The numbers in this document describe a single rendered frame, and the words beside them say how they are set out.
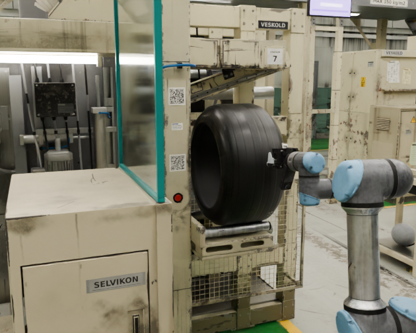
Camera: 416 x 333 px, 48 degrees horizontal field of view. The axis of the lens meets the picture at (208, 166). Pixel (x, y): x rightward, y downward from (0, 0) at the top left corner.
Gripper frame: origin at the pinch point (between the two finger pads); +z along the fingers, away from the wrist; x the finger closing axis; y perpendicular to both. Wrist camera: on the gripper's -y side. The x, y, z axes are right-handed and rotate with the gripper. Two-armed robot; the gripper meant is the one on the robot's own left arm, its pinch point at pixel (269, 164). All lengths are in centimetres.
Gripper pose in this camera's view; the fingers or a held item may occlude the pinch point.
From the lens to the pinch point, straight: 199.2
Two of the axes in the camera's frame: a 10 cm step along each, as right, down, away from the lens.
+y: -0.4, -10.0, -0.7
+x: -9.3, 0.6, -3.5
